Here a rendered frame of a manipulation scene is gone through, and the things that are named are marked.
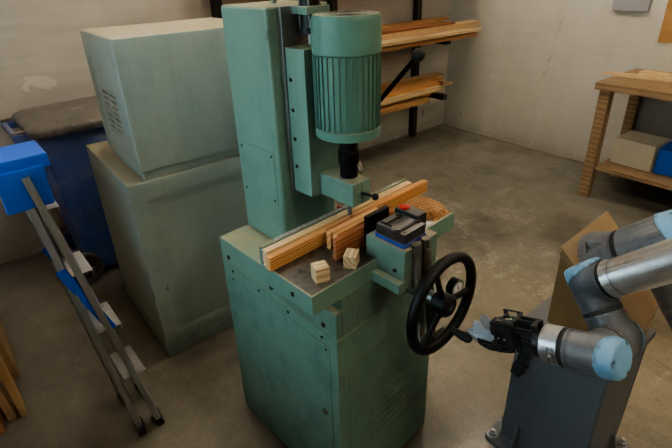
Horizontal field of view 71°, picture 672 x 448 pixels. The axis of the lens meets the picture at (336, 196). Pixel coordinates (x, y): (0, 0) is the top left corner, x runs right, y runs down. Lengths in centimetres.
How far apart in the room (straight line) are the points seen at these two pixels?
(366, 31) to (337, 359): 85
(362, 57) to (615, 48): 338
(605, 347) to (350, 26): 88
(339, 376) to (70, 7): 262
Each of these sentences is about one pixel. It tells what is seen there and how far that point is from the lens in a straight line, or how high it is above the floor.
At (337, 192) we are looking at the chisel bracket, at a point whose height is 103.
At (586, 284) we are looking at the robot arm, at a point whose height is 92.
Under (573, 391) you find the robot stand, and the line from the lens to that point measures 172.
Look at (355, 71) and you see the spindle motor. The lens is 117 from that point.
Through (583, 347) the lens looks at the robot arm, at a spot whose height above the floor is 86.
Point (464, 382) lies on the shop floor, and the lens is 223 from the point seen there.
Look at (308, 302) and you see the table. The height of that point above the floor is 88.
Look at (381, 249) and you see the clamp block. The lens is 125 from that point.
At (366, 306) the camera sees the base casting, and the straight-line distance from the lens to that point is 134.
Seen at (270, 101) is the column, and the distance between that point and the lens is 135.
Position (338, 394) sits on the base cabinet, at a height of 51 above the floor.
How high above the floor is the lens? 161
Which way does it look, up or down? 26 degrees down
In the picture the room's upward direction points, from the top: 2 degrees counter-clockwise
